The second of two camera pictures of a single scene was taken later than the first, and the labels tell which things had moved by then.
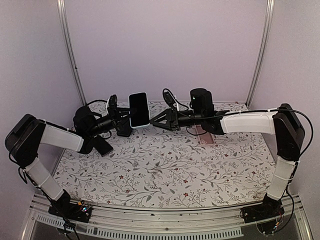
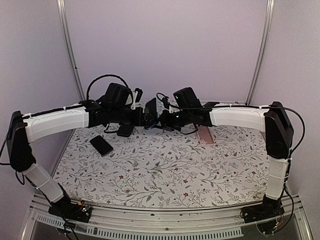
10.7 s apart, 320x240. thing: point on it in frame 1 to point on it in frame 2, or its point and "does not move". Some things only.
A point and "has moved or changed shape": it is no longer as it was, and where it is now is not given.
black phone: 123,130 does not move
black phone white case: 139,112 has moved or changed shape
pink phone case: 206,139 does not move
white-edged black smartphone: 101,146 does not move
